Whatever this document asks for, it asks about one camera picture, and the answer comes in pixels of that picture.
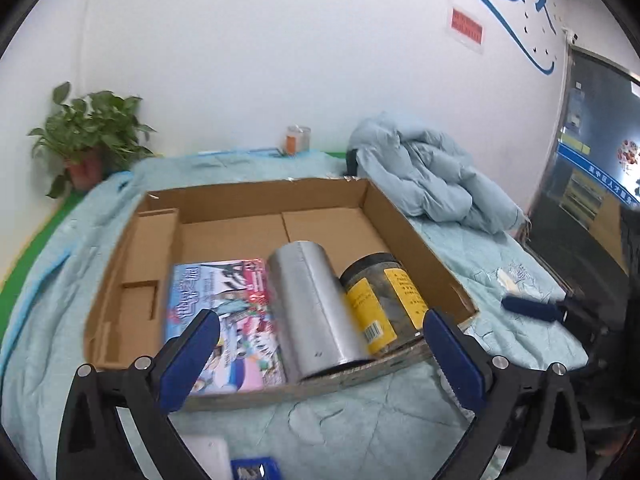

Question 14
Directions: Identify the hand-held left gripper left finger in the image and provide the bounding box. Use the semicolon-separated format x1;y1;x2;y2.
56;308;222;480

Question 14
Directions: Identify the large shallow cardboard box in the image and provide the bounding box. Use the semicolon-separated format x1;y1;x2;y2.
83;177;478;413

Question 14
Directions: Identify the potted plant in red pot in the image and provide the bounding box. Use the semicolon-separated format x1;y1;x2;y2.
27;81;157;199

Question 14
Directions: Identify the colourful printed toy box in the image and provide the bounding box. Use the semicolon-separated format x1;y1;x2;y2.
164;258;288;396

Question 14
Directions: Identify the crumpled light blue duvet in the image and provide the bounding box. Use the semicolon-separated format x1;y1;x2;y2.
345;111;526;235

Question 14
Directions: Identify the white rounded plastic device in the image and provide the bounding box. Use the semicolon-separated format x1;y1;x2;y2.
182;437;233;480

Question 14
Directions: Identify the green mat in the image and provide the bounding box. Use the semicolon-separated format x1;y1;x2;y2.
0;192;78;293

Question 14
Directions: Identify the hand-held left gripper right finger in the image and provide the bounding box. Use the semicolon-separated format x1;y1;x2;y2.
422;308;588;480

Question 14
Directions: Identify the red wall sign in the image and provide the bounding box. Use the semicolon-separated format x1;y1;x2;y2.
448;6;485;55

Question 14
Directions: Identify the narrow long cardboard box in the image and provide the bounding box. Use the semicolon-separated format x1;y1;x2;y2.
102;207;181;368

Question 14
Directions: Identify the yellow label jar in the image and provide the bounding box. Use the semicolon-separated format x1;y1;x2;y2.
340;252;426;356

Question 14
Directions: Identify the glass door with posters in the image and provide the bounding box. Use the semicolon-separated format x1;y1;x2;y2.
525;45;640;281

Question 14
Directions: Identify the light blue blanket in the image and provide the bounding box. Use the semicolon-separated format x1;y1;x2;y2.
0;147;588;480

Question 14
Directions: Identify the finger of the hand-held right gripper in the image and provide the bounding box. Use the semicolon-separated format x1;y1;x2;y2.
501;294;568;323

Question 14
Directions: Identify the glass cup with orange label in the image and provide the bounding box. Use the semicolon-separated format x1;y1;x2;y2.
285;125;312;156

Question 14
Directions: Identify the small blue card box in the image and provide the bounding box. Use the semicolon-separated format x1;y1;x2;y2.
231;456;281;480

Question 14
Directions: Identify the silver metal can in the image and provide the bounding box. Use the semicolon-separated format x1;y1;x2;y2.
266;241;376;381

